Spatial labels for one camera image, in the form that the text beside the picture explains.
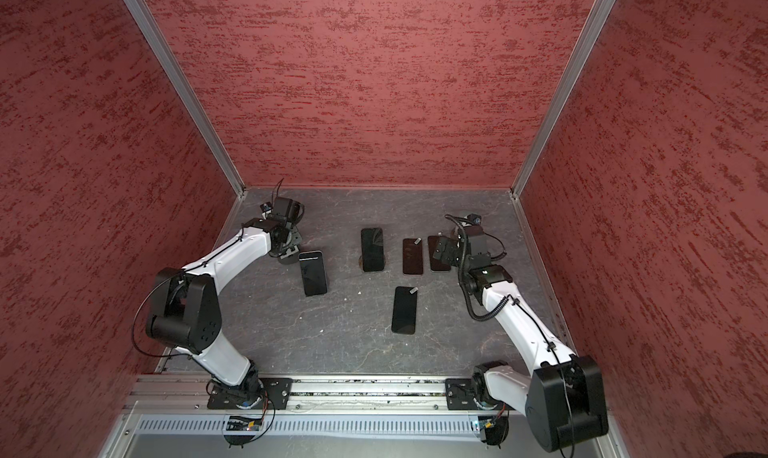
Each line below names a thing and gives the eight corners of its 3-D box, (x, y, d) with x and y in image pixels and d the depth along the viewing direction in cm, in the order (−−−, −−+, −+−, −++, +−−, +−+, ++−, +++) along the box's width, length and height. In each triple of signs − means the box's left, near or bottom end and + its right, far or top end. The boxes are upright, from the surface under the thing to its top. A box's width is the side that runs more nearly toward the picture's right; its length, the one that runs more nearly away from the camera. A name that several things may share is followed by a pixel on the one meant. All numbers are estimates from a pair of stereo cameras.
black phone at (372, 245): (362, 274, 98) (359, 253, 88) (364, 250, 104) (361, 228, 94) (384, 274, 98) (383, 254, 88) (384, 250, 104) (384, 228, 94)
